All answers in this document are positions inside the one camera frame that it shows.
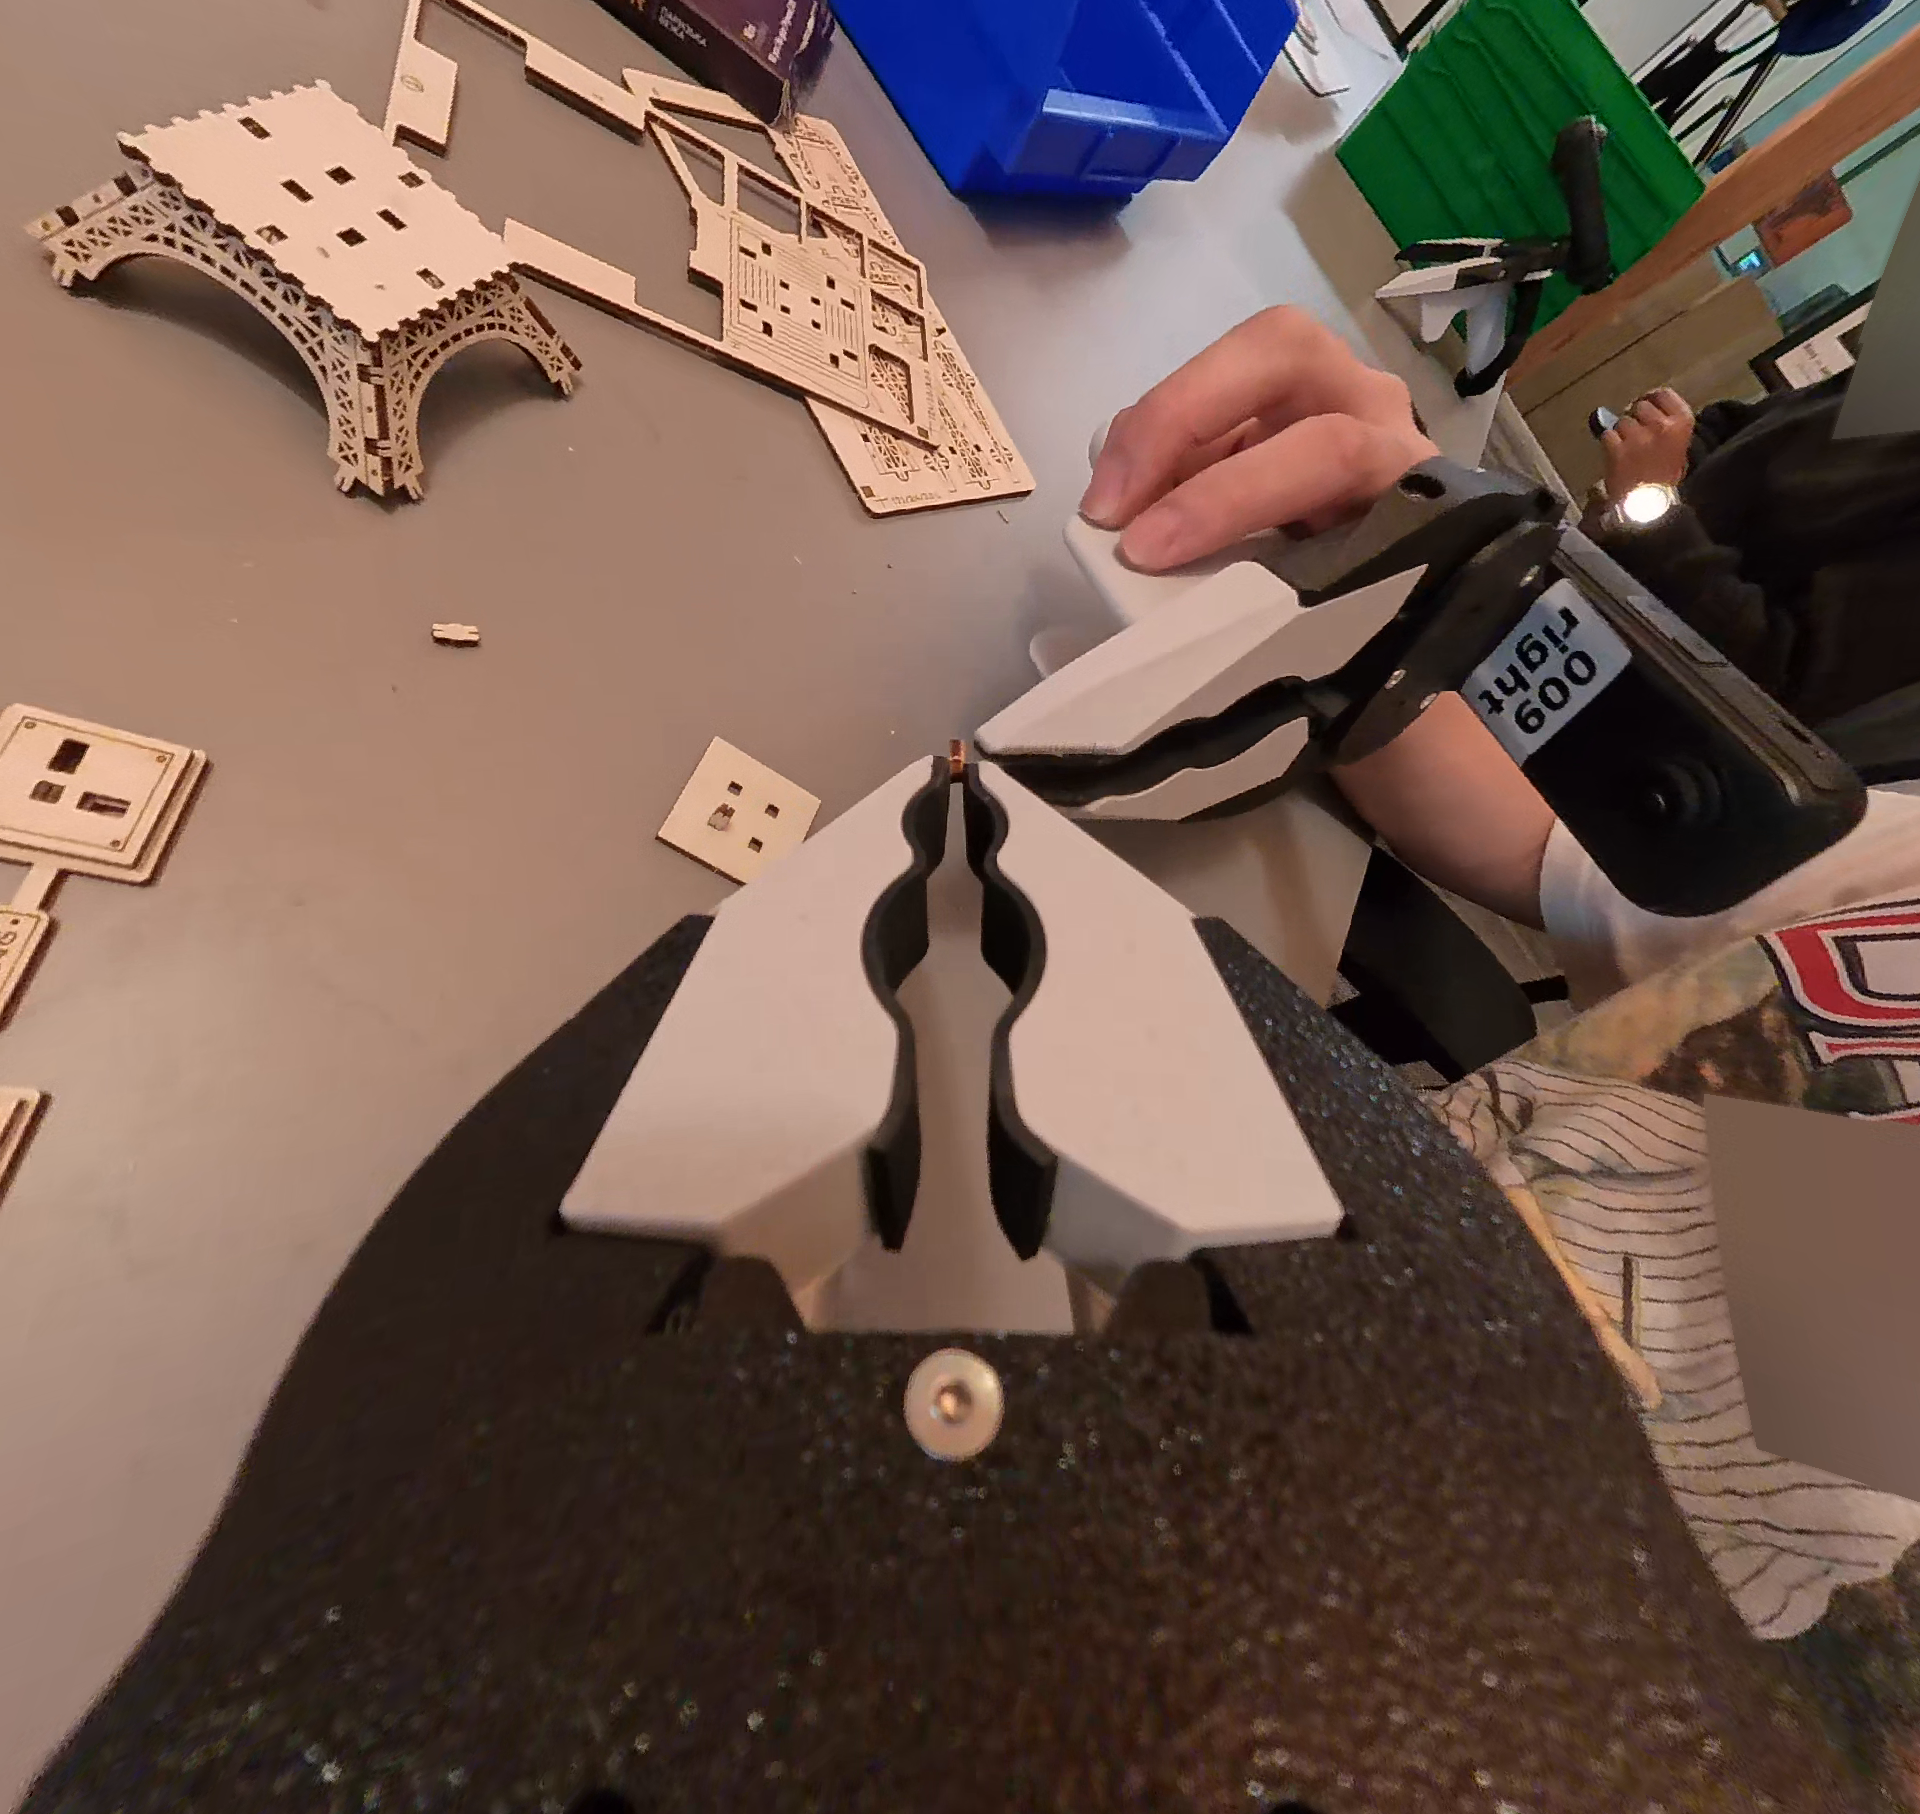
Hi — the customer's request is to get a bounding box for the grey desk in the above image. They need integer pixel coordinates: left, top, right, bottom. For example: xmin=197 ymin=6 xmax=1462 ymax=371
xmin=0 ymin=0 xmax=1509 ymax=1801

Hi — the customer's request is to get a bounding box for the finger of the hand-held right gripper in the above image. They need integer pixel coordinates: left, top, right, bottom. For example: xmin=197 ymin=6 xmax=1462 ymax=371
xmin=975 ymin=558 xmax=1429 ymax=762
xmin=1043 ymin=705 xmax=1339 ymax=830

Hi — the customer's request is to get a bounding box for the person's printed shirt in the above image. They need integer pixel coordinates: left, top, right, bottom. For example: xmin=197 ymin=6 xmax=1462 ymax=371
xmin=1440 ymin=913 xmax=1920 ymax=1642

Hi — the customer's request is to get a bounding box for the wooden cutout frame sheet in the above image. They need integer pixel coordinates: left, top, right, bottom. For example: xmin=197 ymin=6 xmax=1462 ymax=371
xmin=383 ymin=0 xmax=932 ymax=413

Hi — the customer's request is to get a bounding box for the wooden tower base model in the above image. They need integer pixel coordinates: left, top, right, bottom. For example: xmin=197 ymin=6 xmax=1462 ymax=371
xmin=28 ymin=81 xmax=586 ymax=504

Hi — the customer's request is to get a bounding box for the small square wooden plate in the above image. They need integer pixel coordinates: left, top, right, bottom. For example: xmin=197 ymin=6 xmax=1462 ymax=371
xmin=657 ymin=738 xmax=823 ymax=885

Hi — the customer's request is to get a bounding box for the green plastic bin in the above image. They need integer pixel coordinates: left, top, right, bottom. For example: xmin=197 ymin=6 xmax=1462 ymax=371
xmin=1336 ymin=0 xmax=1711 ymax=330

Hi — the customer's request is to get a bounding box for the wooden four-square frame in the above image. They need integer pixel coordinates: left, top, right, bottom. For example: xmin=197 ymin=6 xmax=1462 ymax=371
xmin=0 ymin=705 xmax=209 ymax=1186

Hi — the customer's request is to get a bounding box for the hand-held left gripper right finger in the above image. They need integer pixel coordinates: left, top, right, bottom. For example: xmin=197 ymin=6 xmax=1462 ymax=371
xmin=964 ymin=764 xmax=1345 ymax=1320

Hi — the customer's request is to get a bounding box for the blue plastic bin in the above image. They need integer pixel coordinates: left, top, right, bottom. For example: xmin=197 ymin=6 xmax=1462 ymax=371
xmin=755 ymin=0 xmax=1300 ymax=202

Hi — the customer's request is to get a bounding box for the spare black white gripper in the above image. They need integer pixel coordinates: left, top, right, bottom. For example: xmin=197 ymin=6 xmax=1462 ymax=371
xmin=1378 ymin=116 xmax=1615 ymax=396

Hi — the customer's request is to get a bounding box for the person's right forearm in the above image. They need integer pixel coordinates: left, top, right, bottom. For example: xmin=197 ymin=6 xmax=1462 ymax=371
xmin=1327 ymin=689 xmax=1920 ymax=947

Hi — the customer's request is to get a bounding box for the wooden beam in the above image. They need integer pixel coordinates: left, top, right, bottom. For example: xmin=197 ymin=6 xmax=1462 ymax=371
xmin=1506 ymin=66 xmax=1920 ymax=405

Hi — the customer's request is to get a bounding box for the person's right hand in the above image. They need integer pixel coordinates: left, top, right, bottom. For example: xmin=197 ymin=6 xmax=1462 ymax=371
xmin=1081 ymin=302 xmax=1440 ymax=574

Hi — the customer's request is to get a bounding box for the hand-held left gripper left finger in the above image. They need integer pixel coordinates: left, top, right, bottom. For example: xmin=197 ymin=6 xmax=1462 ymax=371
xmin=561 ymin=758 xmax=953 ymax=1324

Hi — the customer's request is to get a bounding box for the wooden parts sheet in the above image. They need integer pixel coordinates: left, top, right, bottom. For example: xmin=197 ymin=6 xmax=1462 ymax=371
xmin=779 ymin=116 xmax=1037 ymax=518

